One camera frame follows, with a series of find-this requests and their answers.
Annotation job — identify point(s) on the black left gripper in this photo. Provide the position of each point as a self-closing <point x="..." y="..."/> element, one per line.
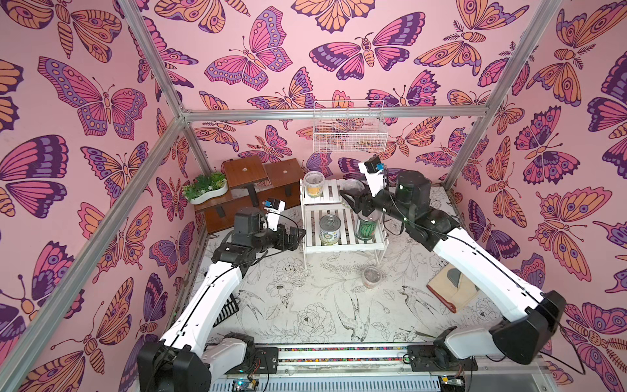
<point x="290" y="238"/>

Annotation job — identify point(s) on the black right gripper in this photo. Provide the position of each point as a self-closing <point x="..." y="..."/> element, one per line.
<point x="357" y="202"/>

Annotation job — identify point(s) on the green watermelon seed can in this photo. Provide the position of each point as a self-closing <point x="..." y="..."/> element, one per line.
<point x="366" y="225"/>

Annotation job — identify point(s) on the white purple tin can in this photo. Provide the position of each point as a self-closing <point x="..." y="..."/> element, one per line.
<point x="330" y="226"/>

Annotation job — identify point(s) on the clear jar orange seeds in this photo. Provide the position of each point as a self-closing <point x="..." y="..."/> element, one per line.
<point x="314" y="183"/>

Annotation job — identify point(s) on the clear jar red seeds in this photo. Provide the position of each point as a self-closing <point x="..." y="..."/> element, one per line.
<point x="371" y="276"/>

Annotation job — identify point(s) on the clear jar purple seeds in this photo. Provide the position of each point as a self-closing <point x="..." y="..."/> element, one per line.
<point x="352" y="188"/>

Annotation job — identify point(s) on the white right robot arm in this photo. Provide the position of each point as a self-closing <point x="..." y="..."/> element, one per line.
<point x="530" y="317"/>

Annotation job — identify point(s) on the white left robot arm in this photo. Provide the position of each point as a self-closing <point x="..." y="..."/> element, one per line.
<point x="205" y="304"/>

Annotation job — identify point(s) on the white slatted wooden shelf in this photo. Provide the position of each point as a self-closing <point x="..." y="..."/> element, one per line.
<point x="330" y="202"/>

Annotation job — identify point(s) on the brown wooden step stand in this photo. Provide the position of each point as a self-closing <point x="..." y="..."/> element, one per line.
<point x="250" y="183"/>

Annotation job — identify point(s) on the green plant white pot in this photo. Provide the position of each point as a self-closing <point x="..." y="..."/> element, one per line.
<point x="204" y="188"/>

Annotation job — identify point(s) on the beige work glove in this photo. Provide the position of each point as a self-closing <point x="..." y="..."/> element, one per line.
<point x="453" y="289"/>

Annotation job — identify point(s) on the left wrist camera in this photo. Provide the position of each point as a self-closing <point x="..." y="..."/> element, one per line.
<point x="273" y="210"/>

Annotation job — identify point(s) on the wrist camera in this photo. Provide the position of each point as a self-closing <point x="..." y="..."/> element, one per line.
<point x="374" y="172"/>
<point x="273" y="210"/>

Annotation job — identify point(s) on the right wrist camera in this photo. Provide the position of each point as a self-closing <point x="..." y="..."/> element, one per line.
<point x="374" y="172"/>

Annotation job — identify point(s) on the white wire wall basket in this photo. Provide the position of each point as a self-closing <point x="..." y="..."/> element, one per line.
<point x="349" y="130"/>

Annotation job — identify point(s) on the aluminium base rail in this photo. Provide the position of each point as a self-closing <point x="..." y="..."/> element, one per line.
<point x="382" y="367"/>

